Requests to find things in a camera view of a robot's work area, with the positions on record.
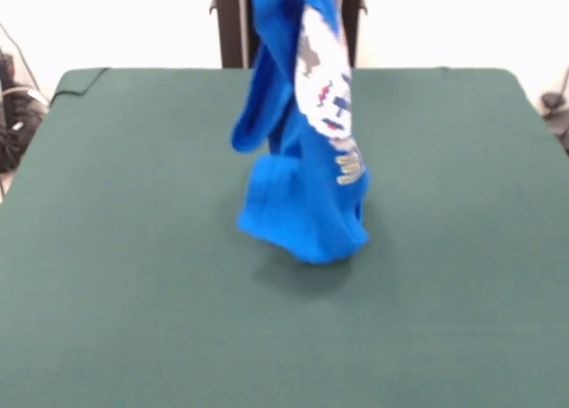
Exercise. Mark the blue printed T-shirt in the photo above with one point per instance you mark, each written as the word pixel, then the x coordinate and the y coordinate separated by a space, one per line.
pixel 302 203

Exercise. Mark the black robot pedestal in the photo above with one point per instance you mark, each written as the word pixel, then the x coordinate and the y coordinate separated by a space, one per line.
pixel 229 26

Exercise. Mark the dark grey floor stand base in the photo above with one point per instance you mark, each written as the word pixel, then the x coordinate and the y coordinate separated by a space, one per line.
pixel 18 128
pixel 552 100

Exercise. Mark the dark green table cloth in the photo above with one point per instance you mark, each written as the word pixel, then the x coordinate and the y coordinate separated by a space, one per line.
pixel 133 292

